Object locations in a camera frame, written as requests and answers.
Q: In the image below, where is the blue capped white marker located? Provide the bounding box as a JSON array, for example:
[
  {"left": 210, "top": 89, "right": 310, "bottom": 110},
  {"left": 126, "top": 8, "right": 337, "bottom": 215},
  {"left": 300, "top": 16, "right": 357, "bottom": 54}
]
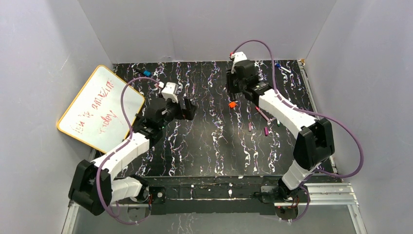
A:
[{"left": 275, "top": 63, "right": 291, "bottom": 73}]

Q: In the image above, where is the purple cable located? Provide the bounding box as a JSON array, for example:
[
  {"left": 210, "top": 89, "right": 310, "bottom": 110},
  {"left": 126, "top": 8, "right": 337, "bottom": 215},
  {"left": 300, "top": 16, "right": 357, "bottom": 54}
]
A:
[
  {"left": 95, "top": 77, "right": 164, "bottom": 226},
  {"left": 232, "top": 40, "right": 365, "bottom": 223}
]

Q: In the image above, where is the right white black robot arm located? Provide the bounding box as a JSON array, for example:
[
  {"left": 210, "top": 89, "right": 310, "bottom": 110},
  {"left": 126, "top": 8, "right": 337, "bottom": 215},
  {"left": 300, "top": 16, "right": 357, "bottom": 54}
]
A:
[{"left": 226, "top": 59, "right": 335, "bottom": 199}]

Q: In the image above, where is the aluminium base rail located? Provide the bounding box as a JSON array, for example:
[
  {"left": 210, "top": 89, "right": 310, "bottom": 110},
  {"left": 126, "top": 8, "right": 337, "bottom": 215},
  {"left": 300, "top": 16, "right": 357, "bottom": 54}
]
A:
[{"left": 68, "top": 183, "right": 359, "bottom": 207}]

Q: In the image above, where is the pink marker pen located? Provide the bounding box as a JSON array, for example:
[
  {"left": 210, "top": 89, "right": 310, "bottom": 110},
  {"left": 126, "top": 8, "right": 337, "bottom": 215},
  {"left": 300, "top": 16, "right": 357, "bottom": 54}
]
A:
[{"left": 255, "top": 106, "right": 270, "bottom": 122}]

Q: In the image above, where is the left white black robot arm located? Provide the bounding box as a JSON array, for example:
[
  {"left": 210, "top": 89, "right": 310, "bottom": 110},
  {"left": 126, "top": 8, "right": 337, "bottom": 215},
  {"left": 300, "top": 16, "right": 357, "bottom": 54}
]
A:
[{"left": 68, "top": 97, "right": 197, "bottom": 215}]

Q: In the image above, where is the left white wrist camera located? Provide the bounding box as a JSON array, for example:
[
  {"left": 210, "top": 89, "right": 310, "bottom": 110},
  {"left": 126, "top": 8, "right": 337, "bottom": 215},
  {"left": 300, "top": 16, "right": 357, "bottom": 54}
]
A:
[{"left": 161, "top": 82, "right": 179, "bottom": 103}]

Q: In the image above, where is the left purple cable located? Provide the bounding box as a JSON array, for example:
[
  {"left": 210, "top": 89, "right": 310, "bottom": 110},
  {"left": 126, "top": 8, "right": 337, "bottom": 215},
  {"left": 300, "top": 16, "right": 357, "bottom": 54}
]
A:
[{"left": 95, "top": 77, "right": 164, "bottom": 226}]

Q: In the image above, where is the yellow framed whiteboard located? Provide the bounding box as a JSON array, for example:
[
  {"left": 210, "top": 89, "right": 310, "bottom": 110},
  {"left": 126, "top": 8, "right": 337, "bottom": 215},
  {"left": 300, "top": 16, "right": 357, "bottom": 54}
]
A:
[{"left": 57, "top": 65, "right": 145, "bottom": 153}]

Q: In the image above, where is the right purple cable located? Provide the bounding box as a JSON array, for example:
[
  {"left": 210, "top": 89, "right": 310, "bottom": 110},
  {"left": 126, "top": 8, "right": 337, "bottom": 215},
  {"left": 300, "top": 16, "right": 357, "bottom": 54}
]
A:
[{"left": 232, "top": 40, "right": 365, "bottom": 223}]

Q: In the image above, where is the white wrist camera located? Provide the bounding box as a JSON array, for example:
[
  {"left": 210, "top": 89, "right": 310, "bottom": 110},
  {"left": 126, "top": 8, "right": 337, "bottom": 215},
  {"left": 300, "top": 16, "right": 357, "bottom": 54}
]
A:
[
  {"left": 229, "top": 52, "right": 247, "bottom": 74},
  {"left": 161, "top": 82, "right": 179, "bottom": 103}
]

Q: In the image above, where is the blue black marker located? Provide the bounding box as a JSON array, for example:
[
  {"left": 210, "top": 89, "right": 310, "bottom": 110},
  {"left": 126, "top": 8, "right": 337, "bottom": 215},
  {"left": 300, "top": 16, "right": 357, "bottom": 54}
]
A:
[{"left": 136, "top": 68, "right": 152, "bottom": 78}]

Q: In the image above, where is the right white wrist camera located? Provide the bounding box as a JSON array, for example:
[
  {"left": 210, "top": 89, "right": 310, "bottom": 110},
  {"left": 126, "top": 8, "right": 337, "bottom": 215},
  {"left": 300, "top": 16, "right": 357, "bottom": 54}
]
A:
[{"left": 229, "top": 52, "right": 247, "bottom": 74}]

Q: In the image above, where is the orange pen cap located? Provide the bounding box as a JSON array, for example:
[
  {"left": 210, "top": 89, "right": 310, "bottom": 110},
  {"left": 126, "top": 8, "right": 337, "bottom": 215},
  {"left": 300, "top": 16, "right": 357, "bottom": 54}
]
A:
[{"left": 228, "top": 101, "right": 237, "bottom": 109}]

